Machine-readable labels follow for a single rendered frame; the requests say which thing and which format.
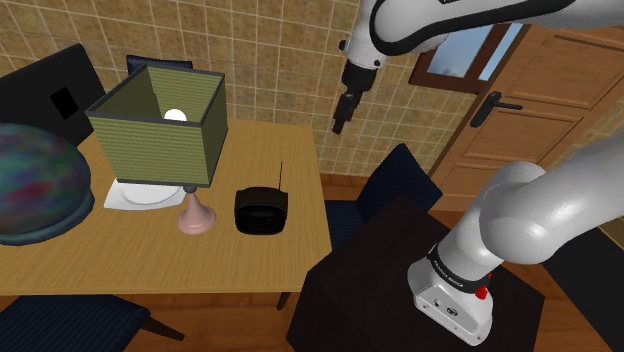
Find brown framed window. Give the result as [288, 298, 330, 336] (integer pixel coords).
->
[407, 21, 526, 95]

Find dark blue chair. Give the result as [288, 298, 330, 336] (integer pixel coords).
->
[323, 142, 444, 251]
[125, 53, 195, 77]
[0, 294, 187, 352]

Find black radio with antenna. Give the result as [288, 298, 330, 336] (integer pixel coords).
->
[233, 161, 290, 237]

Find brown wooden door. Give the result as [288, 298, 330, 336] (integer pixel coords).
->
[428, 24, 624, 216]

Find dark robot stand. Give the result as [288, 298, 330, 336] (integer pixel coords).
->
[285, 196, 547, 352]

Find green shade pink foot lamp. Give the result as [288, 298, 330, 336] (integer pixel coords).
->
[84, 64, 229, 237]

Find white square plate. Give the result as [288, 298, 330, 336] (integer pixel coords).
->
[102, 177, 188, 212]

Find wooden table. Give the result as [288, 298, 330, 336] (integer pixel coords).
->
[0, 118, 334, 311]

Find black chair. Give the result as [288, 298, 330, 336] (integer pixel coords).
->
[0, 43, 108, 148]

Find multicoloured dome on teal base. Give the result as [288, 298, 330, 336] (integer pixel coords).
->
[0, 122, 97, 247]

